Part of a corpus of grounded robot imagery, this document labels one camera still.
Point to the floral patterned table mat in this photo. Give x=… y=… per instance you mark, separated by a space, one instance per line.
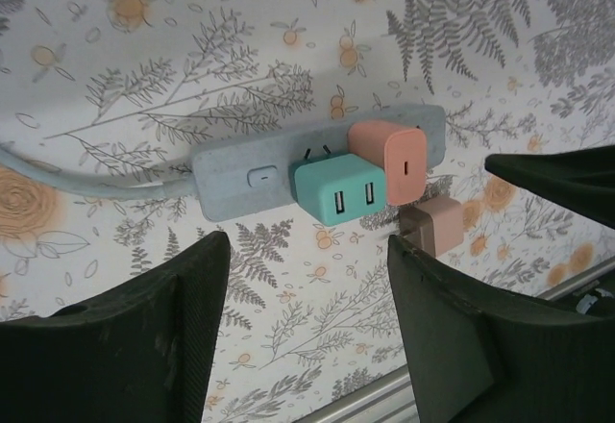
x=336 y=33

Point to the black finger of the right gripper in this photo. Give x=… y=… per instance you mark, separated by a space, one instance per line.
x=576 y=182

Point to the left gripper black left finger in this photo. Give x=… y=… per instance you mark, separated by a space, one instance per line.
x=96 y=370

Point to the teal dual-USB charger plug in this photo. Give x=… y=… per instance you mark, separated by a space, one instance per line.
x=331 y=178

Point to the dusty pink charger plug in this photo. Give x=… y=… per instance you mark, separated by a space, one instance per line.
x=442 y=226

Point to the salmon orange charger plug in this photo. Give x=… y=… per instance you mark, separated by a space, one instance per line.
x=370 y=149

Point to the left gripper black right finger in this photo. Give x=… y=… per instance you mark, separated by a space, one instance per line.
x=504 y=370

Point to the blue-grey power strip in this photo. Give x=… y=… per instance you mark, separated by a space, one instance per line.
x=230 y=168

